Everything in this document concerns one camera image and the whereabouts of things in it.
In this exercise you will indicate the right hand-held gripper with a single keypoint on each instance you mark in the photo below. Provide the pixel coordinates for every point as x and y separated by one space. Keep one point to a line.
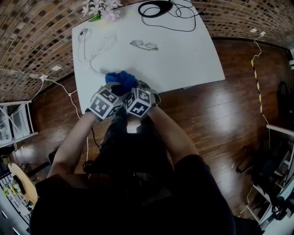
140 103

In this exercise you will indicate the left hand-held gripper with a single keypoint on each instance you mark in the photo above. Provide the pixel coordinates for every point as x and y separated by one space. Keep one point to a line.
103 106

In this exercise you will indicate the blue cloth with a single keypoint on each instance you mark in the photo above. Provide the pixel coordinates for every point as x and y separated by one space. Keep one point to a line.
121 79

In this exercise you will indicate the person's left forearm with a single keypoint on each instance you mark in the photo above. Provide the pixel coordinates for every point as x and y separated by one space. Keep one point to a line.
71 147

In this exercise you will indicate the person's right forearm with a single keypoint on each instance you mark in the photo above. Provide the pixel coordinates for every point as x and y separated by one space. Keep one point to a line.
174 135

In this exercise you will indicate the thin-framed eyeglasses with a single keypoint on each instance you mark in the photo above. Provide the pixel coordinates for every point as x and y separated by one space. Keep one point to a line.
144 45

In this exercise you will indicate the pink flowers in pot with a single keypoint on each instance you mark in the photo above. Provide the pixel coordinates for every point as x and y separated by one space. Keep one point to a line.
101 9

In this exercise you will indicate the person's body in black clothing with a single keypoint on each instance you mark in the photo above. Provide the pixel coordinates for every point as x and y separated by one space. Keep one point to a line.
133 188

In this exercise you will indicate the black desk lamp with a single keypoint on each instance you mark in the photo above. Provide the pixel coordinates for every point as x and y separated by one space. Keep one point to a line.
160 7

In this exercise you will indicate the white metal shelf rack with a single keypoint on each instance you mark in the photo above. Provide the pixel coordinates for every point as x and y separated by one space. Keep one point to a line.
16 124

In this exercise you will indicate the yellow black striped tape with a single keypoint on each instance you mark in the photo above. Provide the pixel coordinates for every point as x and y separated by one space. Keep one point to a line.
256 85

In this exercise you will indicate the white office desk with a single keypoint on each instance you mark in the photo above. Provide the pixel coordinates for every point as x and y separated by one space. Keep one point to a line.
280 129

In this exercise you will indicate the white wall socket plate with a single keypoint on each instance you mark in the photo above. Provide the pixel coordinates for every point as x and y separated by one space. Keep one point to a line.
56 68
253 30

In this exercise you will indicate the white wall charger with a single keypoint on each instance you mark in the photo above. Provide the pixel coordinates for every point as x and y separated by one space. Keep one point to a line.
262 34
43 77

